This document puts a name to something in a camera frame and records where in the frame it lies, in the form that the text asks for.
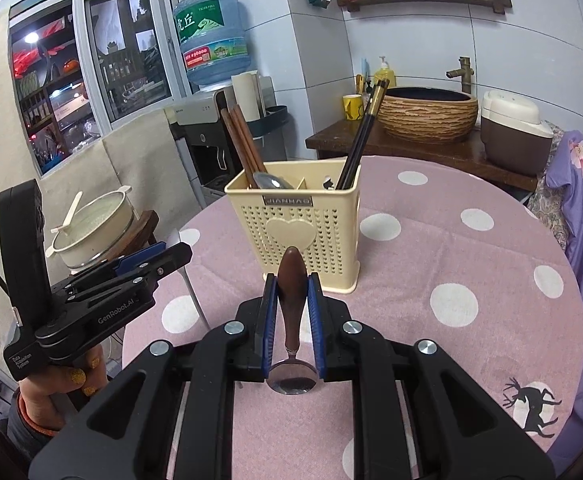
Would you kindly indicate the cream pot with lid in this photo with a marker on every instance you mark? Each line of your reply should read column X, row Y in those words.
column 96, row 230

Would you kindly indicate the woven pattern basin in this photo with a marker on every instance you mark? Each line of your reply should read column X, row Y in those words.
column 426, row 115

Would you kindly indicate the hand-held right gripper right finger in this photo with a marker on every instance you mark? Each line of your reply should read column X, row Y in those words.
column 315, row 325

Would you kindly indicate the brass faucet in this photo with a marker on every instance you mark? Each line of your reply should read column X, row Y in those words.
column 464, row 72

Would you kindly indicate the white plastic ladle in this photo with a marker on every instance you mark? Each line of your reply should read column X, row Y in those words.
column 68, row 215

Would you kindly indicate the dark wooden counter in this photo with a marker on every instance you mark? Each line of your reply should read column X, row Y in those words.
column 421, row 152

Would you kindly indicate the person's left hand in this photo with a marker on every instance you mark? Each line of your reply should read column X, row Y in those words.
column 56, row 395

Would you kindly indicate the blue water jug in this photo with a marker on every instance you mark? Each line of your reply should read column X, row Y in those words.
column 211, row 35

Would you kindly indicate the brown white rice cooker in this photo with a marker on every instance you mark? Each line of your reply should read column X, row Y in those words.
column 514, row 135

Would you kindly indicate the brown wooden chopstick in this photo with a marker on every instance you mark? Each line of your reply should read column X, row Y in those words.
column 244, row 147
column 251, row 150
column 239, row 150
column 232, row 145

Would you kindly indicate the black wall rack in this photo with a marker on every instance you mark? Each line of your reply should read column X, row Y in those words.
column 271, row 122

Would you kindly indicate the cream plastic utensil holder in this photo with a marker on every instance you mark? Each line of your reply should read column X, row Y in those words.
column 331, row 240

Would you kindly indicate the beige cloth cover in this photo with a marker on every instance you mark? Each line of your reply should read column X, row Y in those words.
column 136, row 170

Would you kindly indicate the pink polka dot tablecloth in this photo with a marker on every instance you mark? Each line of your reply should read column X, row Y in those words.
column 421, row 260

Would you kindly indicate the black gold-tipped chopstick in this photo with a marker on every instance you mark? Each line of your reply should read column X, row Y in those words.
column 359, row 140
column 369, row 130

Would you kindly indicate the yellow cup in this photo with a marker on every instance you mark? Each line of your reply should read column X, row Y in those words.
column 352, row 107

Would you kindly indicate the window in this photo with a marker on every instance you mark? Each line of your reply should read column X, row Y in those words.
column 121, row 50

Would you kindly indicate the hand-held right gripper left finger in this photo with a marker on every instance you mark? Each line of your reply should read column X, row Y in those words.
column 270, row 325

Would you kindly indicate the yellow soap pump bottle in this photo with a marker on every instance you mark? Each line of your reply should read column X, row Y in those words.
column 385, row 76

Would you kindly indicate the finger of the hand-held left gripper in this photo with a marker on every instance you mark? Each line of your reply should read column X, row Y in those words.
column 141, row 256
column 171, row 257

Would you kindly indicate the person's left forearm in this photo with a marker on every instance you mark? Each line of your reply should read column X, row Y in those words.
column 26, row 435

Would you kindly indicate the white water dispenser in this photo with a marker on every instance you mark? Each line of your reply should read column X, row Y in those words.
column 196, row 130

